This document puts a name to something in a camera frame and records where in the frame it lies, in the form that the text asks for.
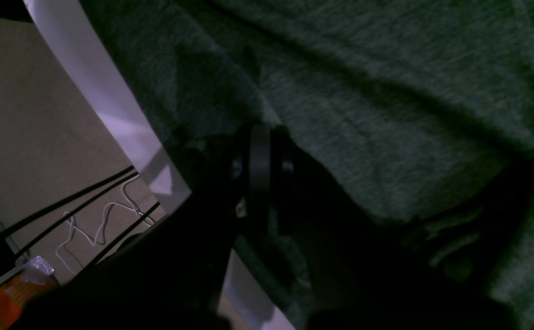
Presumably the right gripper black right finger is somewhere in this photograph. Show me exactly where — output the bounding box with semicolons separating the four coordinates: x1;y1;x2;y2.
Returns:
271;126;518;330

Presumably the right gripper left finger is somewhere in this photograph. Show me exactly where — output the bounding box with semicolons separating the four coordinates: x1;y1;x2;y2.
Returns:
12;128;251;330

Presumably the dark green t-shirt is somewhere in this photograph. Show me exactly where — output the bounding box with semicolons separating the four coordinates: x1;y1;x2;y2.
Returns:
81;0;534;330

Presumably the orange packet on floor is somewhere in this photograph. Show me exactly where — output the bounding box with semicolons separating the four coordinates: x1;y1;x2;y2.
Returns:
0;256;59;330

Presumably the white cable on floor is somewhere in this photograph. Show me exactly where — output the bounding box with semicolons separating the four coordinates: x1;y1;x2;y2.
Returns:
55;173;156;275

